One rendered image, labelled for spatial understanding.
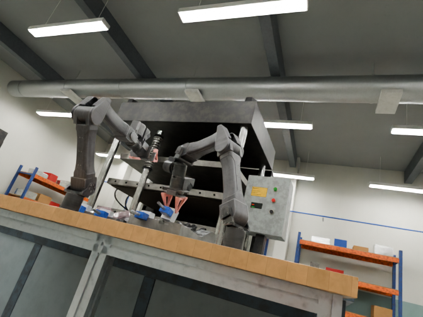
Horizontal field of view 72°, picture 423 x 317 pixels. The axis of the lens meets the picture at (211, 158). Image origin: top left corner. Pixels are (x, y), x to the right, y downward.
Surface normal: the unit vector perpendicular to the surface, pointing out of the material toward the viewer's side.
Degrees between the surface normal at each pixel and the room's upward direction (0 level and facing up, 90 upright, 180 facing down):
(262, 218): 90
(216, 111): 90
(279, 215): 90
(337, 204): 90
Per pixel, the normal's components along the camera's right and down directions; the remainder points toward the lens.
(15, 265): -0.35, -0.44
